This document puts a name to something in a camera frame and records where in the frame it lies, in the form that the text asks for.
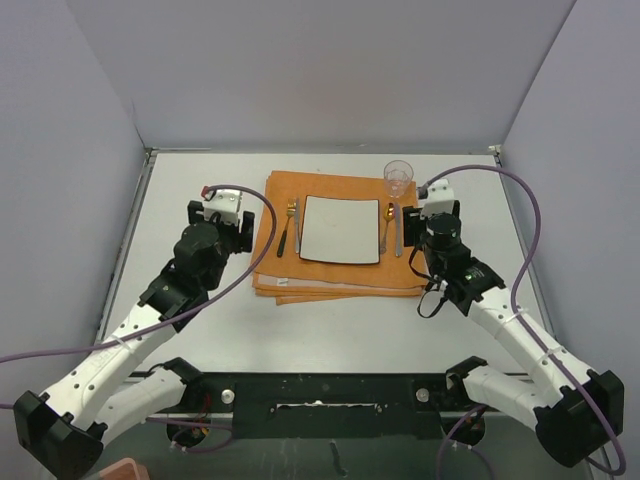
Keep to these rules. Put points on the gold spoon dark handle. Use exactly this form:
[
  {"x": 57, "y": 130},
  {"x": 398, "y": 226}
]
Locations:
[{"x": 290, "y": 212}]

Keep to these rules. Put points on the pink plastic bin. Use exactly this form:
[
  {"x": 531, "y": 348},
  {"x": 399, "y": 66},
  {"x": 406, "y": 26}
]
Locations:
[{"x": 124, "y": 469}]

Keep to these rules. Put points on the orange cloth napkin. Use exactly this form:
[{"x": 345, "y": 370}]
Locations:
[{"x": 291, "y": 280}]

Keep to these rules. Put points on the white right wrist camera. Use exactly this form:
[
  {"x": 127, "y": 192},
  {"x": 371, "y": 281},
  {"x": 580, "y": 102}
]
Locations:
[{"x": 436, "y": 198}]

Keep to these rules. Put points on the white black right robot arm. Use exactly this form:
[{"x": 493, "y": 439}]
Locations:
[{"x": 572, "y": 409}]

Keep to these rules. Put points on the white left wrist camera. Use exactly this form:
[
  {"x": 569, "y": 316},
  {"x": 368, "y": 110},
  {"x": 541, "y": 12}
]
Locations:
[{"x": 221, "y": 205}]

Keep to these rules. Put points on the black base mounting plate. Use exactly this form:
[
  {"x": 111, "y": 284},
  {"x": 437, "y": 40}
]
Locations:
[{"x": 325, "y": 406}]

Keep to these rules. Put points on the clear drinking glass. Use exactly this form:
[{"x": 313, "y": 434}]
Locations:
[{"x": 397, "y": 175}]

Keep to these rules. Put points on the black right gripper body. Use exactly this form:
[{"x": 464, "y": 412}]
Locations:
[{"x": 417, "y": 237}]

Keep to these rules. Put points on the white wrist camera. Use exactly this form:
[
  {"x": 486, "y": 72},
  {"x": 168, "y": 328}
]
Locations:
[
  {"x": 221, "y": 205},
  {"x": 436, "y": 198}
]

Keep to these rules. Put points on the iridescent ornate teaspoon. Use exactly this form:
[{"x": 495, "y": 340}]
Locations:
[{"x": 388, "y": 217}]

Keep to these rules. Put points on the white square plate black rim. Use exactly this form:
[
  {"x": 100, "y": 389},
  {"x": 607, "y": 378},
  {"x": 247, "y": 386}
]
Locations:
[{"x": 340, "y": 231}]

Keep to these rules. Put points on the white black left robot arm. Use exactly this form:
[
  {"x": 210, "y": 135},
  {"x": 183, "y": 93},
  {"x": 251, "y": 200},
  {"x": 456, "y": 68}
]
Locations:
[{"x": 67, "y": 426}]

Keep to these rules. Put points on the silver table knife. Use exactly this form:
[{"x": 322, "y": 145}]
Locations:
[
  {"x": 297, "y": 225},
  {"x": 399, "y": 231}
]

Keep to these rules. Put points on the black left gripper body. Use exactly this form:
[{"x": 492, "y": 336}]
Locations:
[{"x": 232, "y": 238}]

